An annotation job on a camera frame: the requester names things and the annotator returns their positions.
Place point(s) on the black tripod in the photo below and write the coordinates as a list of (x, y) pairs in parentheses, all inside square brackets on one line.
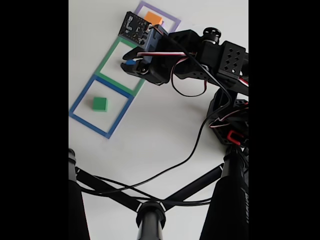
[(150, 222)]

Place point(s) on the blue tape square outline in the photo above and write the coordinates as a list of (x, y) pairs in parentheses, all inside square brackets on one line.
[(80, 102)]

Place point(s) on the camera circuit board blue mount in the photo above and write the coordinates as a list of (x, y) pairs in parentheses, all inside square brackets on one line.
[(140, 30)]

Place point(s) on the small blue cube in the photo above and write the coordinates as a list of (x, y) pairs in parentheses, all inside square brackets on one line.
[(130, 62)]

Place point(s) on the orange square block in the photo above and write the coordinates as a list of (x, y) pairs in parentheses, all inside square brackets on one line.
[(153, 17)]

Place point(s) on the purple tape square outline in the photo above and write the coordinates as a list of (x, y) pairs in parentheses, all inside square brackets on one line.
[(172, 22)]

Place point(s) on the green square block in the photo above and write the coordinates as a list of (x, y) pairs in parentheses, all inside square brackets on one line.
[(99, 103)]

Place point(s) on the green tape square outline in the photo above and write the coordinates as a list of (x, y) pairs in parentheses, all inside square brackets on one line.
[(106, 60)]

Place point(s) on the red clamp piece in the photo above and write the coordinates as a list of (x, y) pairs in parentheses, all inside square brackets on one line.
[(235, 136)]

